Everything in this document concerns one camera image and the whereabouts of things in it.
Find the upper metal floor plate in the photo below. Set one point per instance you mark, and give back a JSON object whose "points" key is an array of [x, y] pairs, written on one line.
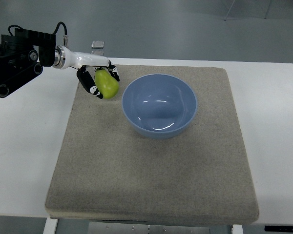
{"points": [[97, 44]]}

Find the blue ceramic bowl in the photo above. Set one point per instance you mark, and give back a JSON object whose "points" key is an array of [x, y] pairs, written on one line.
{"points": [[159, 106]]}

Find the lower metal floor plate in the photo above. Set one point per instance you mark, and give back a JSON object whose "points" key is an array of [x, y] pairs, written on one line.
{"points": [[98, 52]]}

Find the metal floor plate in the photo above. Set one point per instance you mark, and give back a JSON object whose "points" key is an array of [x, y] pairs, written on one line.
{"points": [[98, 52], [97, 44]]}

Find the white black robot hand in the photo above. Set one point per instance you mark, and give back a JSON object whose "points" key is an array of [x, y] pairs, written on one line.
{"points": [[86, 65]]}

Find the green pear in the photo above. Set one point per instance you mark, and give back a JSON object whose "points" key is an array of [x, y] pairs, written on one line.
{"points": [[106, 84]]}

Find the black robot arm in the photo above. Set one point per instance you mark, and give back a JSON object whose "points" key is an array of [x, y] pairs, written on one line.
{"points": [[24, 54]]}

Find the metal table frame bar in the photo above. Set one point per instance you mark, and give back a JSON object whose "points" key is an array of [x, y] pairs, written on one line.
{"points": [[120, 228]]}

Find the grey felt mat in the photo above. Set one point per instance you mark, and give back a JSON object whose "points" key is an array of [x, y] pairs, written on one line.
{"points": [[108, 171]]}

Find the black table control panel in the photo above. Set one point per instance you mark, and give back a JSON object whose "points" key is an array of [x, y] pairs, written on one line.
{"points": [[283, 229]]}

